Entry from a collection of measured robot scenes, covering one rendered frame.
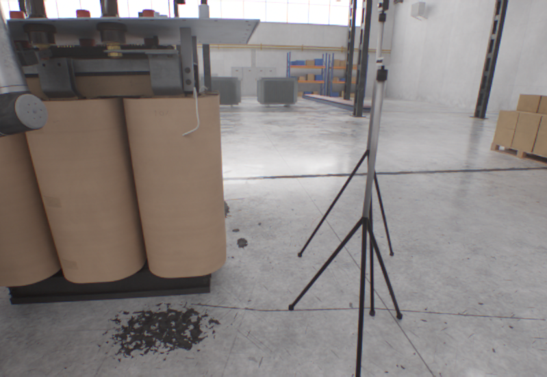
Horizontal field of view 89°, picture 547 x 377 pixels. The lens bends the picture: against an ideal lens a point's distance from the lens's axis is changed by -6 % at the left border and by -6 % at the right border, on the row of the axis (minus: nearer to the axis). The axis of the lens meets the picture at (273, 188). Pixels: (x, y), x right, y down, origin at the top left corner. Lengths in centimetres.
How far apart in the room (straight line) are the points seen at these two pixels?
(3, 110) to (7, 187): 64
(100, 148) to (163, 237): 49
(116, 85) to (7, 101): 52
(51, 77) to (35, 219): 69
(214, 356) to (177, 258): 48
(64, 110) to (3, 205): 55
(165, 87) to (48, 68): 46
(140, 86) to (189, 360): 122
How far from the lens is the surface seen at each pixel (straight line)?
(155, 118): 134
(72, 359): 170
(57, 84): 150
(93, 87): 155
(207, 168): 139
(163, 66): 136
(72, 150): 148
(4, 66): 114
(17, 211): 175
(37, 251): 184
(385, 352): 159
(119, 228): 159
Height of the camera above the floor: 115
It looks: 20 degrees down
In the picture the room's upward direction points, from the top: 1 degrees clockwise
